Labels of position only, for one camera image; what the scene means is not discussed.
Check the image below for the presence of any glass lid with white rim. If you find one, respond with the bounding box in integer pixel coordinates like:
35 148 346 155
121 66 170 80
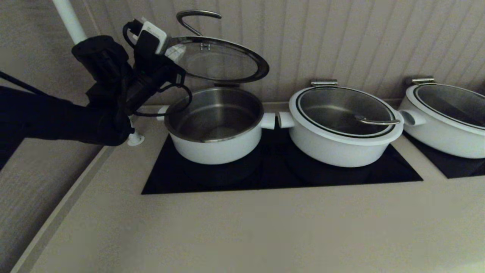
289 80 405 147
167 10 270 84
407 77 485 136

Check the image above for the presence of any white steel-lined pot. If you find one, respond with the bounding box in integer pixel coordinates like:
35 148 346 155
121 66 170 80
157 86 276 165
277 111 403 168
399 95 485 159

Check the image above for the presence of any white round pipe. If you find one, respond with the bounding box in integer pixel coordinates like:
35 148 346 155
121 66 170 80
52 0 145 147

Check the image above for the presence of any large black glass cooktop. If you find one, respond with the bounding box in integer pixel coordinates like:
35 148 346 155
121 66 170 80
141 124 424 195

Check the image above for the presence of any small black glass cooktop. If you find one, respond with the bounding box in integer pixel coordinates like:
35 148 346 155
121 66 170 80
403 131 485 179

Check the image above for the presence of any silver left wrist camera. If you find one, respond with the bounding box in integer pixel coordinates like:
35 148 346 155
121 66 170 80
135 17 168 55

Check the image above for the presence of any long black left arm cable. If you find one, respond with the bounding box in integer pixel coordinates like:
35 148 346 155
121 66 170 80
133 83 193 117

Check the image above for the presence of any short black camera cable loop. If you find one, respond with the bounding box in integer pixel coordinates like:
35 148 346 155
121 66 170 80
122 19 144 49

